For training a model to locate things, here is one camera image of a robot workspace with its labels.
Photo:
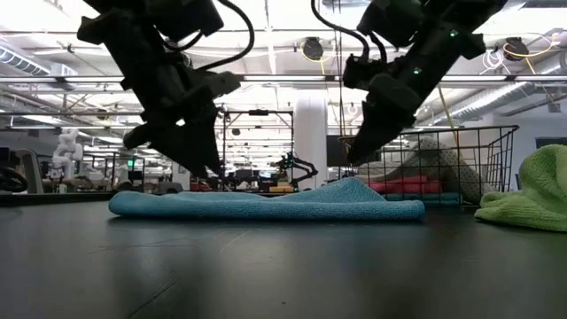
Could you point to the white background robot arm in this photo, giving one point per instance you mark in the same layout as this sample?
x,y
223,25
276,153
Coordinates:
x,y
66,150

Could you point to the black metal frame stand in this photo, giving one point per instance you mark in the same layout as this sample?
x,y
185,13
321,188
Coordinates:
x,y
258,113

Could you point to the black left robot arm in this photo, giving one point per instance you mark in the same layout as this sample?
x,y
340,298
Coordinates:
x,y
133,44

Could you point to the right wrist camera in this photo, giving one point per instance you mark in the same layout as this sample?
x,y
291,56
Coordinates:
x,y
363,73

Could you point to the long ceiling light bar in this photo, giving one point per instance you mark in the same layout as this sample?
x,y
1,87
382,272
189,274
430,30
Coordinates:
x,y
288,78

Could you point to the grey curved chair back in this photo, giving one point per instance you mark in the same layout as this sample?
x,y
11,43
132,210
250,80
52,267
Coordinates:
x,y
31,168

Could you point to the small round ceiling reel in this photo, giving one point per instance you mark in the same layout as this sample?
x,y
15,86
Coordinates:
x,y
222,111
352,108

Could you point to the white microfiber towel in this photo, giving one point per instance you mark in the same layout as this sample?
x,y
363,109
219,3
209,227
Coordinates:
x,y
443,164

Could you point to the green microfiber towel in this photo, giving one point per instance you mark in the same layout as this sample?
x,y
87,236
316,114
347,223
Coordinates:
x,y
531,199

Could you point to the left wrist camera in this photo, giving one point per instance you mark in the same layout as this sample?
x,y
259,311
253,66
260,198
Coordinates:
x,y
223,84

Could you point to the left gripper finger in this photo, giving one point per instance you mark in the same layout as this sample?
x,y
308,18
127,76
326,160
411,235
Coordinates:
x,y
181,148
206,137

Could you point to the pink microfiber towel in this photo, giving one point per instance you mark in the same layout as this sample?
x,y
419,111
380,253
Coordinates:
x,y
412,185

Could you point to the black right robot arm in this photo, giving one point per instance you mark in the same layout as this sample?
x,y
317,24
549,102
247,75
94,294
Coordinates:
x,y
452,26

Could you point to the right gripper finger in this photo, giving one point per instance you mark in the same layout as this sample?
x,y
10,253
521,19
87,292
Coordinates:
x,y
363,137
390,130

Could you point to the white square pillar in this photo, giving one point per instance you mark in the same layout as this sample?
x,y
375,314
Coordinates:
x,y
310,133

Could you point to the light blue microfiber towel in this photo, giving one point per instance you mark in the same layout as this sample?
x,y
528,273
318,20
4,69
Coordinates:
x,y
266,206

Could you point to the black metal rack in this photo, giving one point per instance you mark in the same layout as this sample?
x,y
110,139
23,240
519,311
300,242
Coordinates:
x,y
142,173

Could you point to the neighbouring station robot arm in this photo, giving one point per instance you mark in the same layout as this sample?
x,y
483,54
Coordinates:
x,y
297,168

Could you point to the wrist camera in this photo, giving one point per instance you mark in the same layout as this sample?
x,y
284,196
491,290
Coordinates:
x,y
363,73
223,84

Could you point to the silver ceiling air duct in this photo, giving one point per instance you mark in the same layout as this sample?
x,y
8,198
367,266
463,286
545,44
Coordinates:
x,y
26,64
487,104

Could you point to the dark monitor screen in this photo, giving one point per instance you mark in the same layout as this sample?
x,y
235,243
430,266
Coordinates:
x,y
336,150

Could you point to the teal microfiber towel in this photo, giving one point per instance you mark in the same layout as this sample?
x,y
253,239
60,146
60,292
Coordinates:
x,y
443,198

